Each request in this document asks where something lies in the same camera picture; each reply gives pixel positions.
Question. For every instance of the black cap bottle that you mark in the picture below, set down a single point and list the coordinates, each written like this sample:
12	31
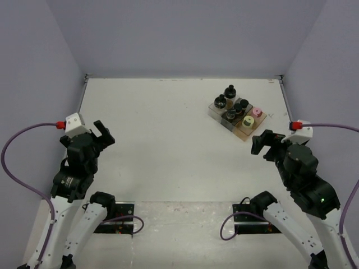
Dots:
239	109

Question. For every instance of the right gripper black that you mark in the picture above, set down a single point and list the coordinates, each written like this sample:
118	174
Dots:
267	137

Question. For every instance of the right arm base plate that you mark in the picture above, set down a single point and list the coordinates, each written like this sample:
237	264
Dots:
247	224

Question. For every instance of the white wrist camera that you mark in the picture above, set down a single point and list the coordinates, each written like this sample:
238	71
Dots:
301	132
74	125

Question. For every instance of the pink lid spice jar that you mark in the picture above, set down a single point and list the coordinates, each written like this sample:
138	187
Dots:
256	113

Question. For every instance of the black grinder pepper bottle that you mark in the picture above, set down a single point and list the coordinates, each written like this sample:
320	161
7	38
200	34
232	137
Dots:
230	115

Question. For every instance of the large white salt jar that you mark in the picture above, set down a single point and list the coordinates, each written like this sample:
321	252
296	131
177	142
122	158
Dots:
220	102

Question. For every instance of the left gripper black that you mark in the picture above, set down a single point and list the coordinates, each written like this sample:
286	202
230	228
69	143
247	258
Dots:
107	138

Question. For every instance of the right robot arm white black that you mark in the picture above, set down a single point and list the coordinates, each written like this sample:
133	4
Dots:
297	167

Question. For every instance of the clear tiered organizer tray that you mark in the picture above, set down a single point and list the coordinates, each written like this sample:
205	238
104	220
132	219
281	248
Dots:
236	126

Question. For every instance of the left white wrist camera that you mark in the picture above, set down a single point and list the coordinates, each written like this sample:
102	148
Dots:
74	125

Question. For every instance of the yellow lid spice jar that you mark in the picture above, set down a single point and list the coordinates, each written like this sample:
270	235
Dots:
248	122

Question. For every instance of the black label spice bottle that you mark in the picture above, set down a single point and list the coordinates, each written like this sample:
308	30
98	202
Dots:
245	105

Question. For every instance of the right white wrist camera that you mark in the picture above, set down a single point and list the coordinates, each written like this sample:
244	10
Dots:
301	132

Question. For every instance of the brown spice jar black lid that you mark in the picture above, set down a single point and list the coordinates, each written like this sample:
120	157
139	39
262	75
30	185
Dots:
230	96

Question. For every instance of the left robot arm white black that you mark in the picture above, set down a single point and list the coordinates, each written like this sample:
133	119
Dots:
61	243

